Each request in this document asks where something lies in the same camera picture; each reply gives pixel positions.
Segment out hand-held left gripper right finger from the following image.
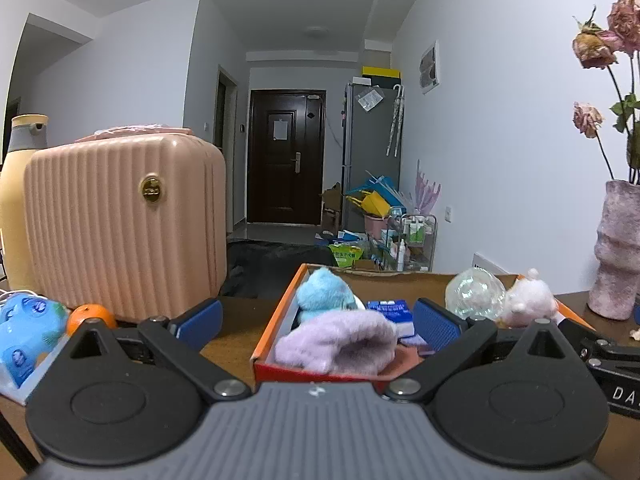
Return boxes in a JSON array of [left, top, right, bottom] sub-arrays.
[[385, 297, 592, 404]]

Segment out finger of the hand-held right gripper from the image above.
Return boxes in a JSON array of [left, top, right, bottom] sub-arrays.
[[579, 337, 622, 369]]

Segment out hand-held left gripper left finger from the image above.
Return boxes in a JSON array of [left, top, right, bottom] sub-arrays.
[[70, 299, 254, 402]]

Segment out small blue tissue packet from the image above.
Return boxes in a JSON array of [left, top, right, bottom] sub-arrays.
[[366, 300, 416, 337]]

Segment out clear plastic ball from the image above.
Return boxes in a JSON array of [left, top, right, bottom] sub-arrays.
[[445, 267, 507, 320]]

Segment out orange cardboard box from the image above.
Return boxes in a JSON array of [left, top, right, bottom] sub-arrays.
[[250, 262, 597, 394]]

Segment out pink plush toy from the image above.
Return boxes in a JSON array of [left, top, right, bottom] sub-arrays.
[[500, 268, 559, 329]]

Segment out lavender fuzzy hat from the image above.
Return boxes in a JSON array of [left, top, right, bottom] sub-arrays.
[[275, 310, 397, 376]]

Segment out blue plush toy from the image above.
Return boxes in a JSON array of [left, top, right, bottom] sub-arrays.
[[296, 267, 366, 324]]

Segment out pink ceramic vase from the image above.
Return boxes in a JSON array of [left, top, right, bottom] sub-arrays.
[[587, 180, 640, 321]]

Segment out orange fruit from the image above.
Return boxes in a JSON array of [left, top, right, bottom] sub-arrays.
[[66, 303, 118, 336]]

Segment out green snack packet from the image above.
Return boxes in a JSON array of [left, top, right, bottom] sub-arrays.
[[328, 242, 369, 269]]

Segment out pink bin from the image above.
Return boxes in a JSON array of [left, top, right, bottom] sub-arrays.
[[364, 214, 392, 239]]

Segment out pink ribbed suitcase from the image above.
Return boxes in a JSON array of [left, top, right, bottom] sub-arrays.
[[24, 132, 229, 322]]

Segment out blue and yellow bags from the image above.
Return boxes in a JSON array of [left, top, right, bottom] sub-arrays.
[[346, 172, 407, 216]]

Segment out brown cardboard box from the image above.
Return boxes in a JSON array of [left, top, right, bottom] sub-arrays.
[[320, 182, 344, 234]]

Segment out interior side door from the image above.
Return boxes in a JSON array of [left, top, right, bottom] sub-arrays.
[[214, 65, 240, 234]]

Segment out dark front door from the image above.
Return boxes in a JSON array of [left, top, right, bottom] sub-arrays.
[[247, 89, 327, 226]]

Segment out blue tissue pack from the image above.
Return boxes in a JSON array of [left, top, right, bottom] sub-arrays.
[[0, 294, 71, 406]]

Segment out grey refrigerator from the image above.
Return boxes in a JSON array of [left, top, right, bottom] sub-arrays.
[[341, 82, 404, 211]]

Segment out folded clear umbrella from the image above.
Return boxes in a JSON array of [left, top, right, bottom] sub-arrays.
[[386, 85, 406, 158]]

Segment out yellow water bottle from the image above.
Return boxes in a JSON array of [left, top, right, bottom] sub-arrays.
[[0, 114, 50, 291]]

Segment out clear plastic pouch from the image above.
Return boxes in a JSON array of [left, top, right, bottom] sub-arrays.
[[357, 87, 385, 111]]

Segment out bouquet of dried roses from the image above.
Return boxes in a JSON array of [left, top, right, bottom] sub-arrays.
[[571, 0, 640, 186]]

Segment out metal wire trolley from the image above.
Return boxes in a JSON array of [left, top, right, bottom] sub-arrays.
[[380, 212, 439, 272]]

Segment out purple wall sticker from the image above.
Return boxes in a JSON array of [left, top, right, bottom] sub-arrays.
[[414, 160, 444, 216]]

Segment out white charger with cable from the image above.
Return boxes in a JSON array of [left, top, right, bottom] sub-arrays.
[[0, 287, 39, 304]]

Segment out wall electrical panel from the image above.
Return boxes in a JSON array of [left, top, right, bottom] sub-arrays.
[[419, 40, 441, 95]]

